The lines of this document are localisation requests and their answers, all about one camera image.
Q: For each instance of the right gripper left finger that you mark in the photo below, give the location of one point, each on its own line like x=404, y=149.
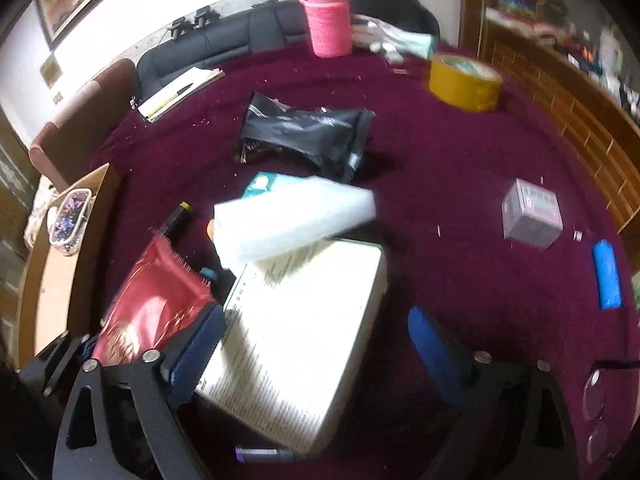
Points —
x=159, y=382

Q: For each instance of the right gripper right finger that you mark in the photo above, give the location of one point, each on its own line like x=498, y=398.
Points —
x=513, y=420

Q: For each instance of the purple marker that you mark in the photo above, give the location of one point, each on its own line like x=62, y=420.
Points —
x=246, y=455

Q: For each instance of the red foil tea pouch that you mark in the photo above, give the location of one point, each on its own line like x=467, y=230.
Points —
x=161, y=296

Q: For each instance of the white green medicine box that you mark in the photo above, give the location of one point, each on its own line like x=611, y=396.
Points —
x=298, y=326

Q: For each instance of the small pink white box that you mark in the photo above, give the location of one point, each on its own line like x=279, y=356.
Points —
x=531, y=215

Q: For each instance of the black marker yellow cap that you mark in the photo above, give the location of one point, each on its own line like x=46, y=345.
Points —
x=176, y=220

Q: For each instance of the teal tissue pack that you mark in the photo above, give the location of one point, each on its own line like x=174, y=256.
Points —
x=265, y=182

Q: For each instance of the black foil snack bag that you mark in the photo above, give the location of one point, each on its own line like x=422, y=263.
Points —
x=333, y=140

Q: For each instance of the black teal capped marker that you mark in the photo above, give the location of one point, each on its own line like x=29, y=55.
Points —
x=209, y=275

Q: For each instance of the blue small lighter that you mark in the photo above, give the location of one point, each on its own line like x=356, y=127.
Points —
x=608, y=279

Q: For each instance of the cardboard box tray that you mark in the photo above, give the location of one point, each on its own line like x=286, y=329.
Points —
x=57, y=289

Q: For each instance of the cartoon clear plastic case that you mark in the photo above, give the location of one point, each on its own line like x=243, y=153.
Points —
x=69, y=225

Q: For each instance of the patterned beige blanket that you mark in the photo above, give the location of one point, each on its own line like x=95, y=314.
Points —
x=45, y=195

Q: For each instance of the brown red armchair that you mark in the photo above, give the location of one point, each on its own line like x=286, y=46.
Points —
x=66, y=143

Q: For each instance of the yellow tape roll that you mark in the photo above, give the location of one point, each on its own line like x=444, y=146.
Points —
x=464, y=83

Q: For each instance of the wooden shelf cabinet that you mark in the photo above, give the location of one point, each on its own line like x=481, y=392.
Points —
x=604, y=138

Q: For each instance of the yellow black pen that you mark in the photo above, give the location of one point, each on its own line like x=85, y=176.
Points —
x=172, y=98

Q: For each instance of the white notepad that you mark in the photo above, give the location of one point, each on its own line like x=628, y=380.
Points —
x=168, y=97

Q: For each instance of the teal white packet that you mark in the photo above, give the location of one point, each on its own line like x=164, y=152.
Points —
x=392, y=42

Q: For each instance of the black leather sofa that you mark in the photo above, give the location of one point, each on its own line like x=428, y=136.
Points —
x=267, y=26

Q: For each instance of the black device on sofa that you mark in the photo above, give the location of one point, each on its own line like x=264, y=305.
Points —
x=201, y=17
x=177, y=27

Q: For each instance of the pink knitted bottle holder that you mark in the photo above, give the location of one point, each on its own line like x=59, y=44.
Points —
x=330, y=29

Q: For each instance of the gold wall plaque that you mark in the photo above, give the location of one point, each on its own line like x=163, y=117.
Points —
x=50, y=71

